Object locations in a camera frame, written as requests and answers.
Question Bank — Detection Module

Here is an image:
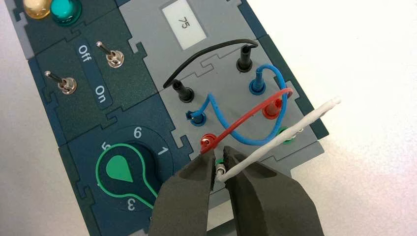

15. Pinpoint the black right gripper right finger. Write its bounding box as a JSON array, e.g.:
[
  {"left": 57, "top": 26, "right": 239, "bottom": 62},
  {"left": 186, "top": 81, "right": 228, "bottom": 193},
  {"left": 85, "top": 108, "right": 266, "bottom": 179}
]
[{"left": 223, "top": 146, "right": 325, "bottom": 236}]

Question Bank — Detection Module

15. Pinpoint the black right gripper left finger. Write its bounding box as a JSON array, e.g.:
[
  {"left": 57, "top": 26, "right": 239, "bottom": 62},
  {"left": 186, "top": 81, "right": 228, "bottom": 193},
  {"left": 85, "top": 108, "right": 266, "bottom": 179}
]
[{"left": 148, "top": 149, "right": 217, "bottom": 236}]

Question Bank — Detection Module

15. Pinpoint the white jumper wire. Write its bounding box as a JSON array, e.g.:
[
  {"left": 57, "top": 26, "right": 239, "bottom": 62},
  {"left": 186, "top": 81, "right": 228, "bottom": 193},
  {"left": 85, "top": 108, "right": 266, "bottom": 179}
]
[{"left": 215, "top": 96, "right": 342, "bottom": 183}]

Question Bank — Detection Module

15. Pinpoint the green rotary knob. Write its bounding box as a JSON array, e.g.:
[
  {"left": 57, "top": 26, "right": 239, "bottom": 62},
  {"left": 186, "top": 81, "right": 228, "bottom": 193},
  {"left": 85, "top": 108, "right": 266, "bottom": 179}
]
[{"left": 95, "top": 143, "right": 164, "bottom": 211}]

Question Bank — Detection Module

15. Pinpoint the grey and teal task box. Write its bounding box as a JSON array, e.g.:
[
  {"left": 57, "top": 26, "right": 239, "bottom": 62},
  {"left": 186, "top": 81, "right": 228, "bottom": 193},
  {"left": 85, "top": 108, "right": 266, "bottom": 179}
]
[{"left": 6, "top": 0, "right": 329, "bottom": 236}]

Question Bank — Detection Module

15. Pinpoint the white display screen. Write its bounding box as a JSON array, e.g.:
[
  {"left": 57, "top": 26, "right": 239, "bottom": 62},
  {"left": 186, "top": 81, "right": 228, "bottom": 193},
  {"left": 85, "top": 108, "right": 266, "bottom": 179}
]
[{"left": 162, "top": 0, "right": 208, "bottom": 51}]

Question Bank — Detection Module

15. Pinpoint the green push button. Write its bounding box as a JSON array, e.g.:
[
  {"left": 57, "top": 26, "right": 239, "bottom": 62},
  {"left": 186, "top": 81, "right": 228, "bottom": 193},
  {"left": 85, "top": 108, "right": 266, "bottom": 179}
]
[{"left": 50, "top": 0, "right": 82, "bottom": 27}]

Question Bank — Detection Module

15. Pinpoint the yellow push button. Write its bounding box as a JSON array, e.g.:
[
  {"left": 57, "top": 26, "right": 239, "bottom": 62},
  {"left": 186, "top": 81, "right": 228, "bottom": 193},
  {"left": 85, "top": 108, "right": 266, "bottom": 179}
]
[{"left": 23, "top": 0, "right": 53, "bottom": 20}]

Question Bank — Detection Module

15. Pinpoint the red jumper wire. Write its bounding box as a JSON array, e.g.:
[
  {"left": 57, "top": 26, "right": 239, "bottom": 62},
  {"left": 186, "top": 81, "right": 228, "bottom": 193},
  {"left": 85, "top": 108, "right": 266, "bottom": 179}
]
[{"left": 199, "top": 87, "right": 294, "bottom": 155}]

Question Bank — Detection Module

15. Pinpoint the blue jumper wire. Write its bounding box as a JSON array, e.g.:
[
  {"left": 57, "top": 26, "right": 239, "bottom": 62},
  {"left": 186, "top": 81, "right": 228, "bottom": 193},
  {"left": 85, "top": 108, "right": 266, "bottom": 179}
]
[{"left": 185, "top": 63, "right": 289, "bottom": 146}]

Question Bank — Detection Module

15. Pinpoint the black jumper wire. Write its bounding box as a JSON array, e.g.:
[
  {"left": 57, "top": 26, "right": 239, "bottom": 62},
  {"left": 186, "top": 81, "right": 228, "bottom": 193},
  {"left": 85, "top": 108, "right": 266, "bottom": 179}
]
[{"left": 163, "top": 39, "right": 260, "bottom": 104}]

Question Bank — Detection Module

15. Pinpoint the silver toggle switch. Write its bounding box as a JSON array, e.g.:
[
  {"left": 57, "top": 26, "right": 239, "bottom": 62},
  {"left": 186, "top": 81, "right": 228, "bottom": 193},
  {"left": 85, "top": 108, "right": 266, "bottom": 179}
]
[
  {"left": 96, "top": 41, "right": 125, "bottom": 68},
  {"left": 44, "top": 70, "right": 78, "bottom": 95}
]

